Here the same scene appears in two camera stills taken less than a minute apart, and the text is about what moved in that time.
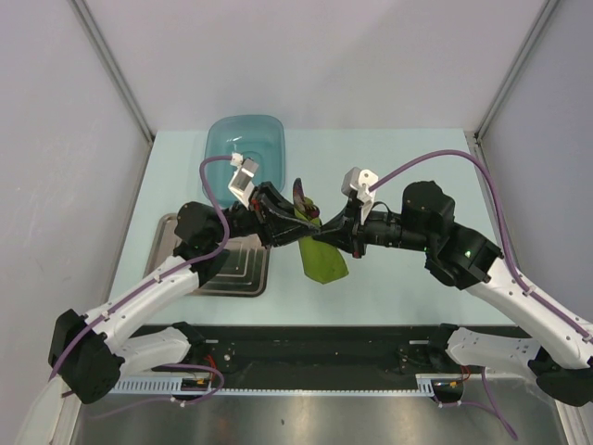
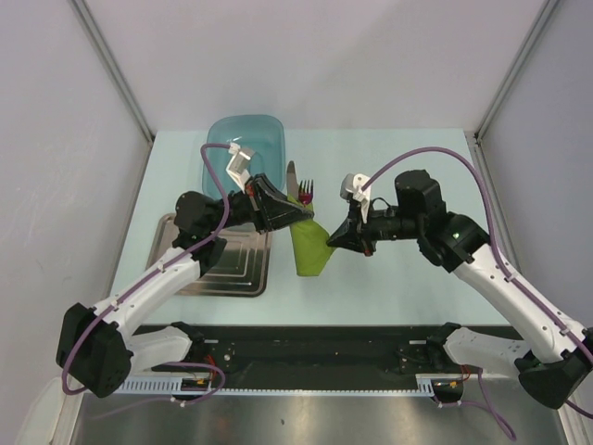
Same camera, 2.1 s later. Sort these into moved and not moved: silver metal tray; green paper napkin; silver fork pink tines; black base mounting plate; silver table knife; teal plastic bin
Moved: silver fork pink tines; green paper napkin; silver table knife
Not moved: teal plastic bin; black base mounting plate; silver metal tray
